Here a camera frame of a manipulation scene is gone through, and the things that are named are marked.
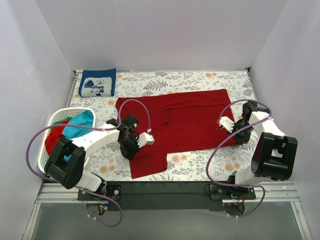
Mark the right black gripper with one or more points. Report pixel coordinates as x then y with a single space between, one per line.
238 135

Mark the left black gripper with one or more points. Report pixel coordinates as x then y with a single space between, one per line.
128 149

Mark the dark red t-shirt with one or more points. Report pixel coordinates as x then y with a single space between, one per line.
179 122

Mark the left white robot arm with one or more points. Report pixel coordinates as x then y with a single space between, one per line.
67 160

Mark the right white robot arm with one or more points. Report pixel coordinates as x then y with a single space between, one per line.
274 155

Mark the floral patterned table cloth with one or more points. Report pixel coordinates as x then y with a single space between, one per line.
197 165

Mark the turquoise t-shirt in basket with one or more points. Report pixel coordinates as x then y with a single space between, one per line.
85 119

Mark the folded blue printed t-shirt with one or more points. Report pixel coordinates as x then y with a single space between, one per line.
97 83

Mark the green t-shirt in basket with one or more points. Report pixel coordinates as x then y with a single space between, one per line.
64 121

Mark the white plastic laundry basket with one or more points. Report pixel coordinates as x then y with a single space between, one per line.
60 114

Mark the red t-shirt in basket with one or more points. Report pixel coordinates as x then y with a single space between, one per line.
55 134

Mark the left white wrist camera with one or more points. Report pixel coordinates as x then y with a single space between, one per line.
145 139

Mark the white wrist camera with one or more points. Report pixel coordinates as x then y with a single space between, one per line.
145 139
226 123

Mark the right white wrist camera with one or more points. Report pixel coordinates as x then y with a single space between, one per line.
226 123

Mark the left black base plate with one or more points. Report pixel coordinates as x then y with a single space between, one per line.
112 191

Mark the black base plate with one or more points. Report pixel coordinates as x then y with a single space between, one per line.
219 192
112 191

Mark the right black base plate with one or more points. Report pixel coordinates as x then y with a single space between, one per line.
219 192

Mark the aluminium frame rail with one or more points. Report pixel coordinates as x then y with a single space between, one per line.
275 191

